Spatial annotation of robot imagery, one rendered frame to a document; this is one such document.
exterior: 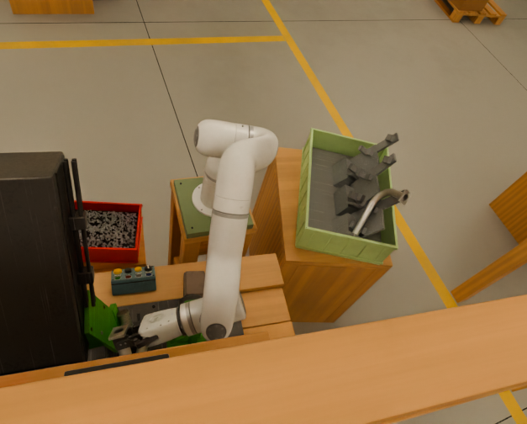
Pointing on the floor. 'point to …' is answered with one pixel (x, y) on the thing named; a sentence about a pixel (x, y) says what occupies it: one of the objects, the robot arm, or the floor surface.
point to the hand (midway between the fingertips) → (123, 338)
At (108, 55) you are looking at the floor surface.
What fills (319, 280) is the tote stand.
